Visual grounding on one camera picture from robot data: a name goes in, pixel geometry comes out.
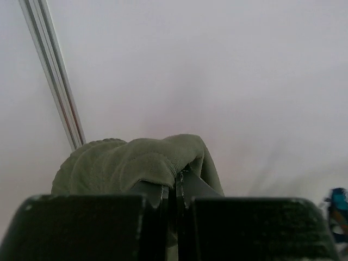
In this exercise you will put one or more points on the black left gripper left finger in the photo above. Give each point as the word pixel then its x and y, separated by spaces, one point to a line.
pixel 126 226

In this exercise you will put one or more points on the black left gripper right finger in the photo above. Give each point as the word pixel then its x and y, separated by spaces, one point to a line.
pixel 213 227

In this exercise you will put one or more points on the olive green shorts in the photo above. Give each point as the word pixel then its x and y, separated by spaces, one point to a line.
pixel 112 165

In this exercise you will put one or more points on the patterned blue orange shorts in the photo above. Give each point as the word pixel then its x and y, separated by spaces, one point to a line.
pixel 337 214

